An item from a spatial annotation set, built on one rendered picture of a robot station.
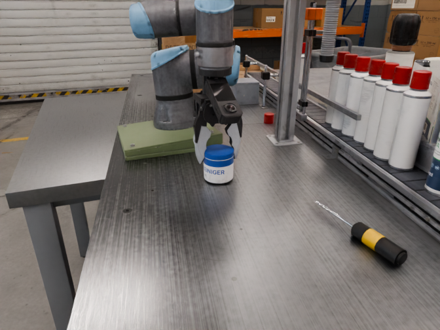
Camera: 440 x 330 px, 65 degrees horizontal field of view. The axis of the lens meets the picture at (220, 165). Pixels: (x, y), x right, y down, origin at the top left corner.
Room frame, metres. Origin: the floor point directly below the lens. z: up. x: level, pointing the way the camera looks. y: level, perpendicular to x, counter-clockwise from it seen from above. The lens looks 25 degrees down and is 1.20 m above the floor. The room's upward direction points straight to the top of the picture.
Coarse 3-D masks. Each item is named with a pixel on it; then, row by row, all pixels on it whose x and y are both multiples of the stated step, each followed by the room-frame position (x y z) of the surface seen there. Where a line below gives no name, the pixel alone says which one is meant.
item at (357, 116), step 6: (252, 60) 1.75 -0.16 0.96; (264, 66) 1.55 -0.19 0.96; (270, 72) 1.46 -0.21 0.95; (276, 72) 1.39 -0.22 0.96; (300, 84) 1.16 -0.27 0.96; (312, 90) 1.07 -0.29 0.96; (318, 96) 1.02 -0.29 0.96; (324, 96) 1.00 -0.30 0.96; (324, 102) 0.98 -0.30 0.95; (330, 102) 0.95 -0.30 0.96; (336, 102) 0.93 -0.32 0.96; (336, 108) 0.91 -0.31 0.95; (342, 108) 0.88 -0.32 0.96; (348, 108) 0.87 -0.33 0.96; (348, 114) 0.85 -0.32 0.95; (354, 114) 0.82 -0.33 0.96
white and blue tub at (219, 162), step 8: (208, 152) 0.72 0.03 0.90; (216, 152) 0.72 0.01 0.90; (224, 152) 0.72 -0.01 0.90; (232, 152) 0.72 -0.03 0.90; (208, 160) 0.71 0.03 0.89; (216, 160) 0.70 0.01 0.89; (224, 160) 0.70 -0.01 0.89; (232, 160) 0.72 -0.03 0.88; (208, 168) 0.71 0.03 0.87; (216, 168) 0.70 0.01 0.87; (224, 168) 0.70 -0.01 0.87; (232, 168) 0.72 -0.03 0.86; (208, 176) 0.71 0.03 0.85; (216, 176) 0.70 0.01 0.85; (224, 176) 0.70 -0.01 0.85; (232, 176) 0.72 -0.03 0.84
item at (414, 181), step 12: (252, 72) 1.87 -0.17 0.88; (276, 84) 1.55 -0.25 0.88; (312, 108) 1.17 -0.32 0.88; (324, 120) 1.03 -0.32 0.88; (336, 132) 0.92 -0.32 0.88; (348, 144) 0.83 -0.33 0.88; (360, 144) 0.83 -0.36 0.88; (372, 156) 0.75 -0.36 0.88; (384, 168) 0.68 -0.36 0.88; (408, 180) 0.63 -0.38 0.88; (420, 180) 0.63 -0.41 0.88; (420, 192) 0.58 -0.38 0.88
